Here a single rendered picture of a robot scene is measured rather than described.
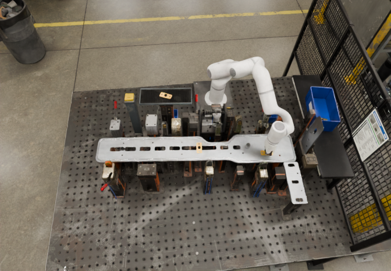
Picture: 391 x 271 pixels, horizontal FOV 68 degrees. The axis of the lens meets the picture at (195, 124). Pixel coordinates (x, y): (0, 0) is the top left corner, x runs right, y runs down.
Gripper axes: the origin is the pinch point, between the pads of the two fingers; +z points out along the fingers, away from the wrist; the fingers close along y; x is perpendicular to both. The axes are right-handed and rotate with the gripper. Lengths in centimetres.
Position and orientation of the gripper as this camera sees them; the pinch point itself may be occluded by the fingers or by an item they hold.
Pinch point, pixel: (267, 150)
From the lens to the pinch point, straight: 204.4
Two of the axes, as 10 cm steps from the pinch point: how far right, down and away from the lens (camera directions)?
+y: 0.3, 8.4, -5.4
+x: 10.0, -0.2, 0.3
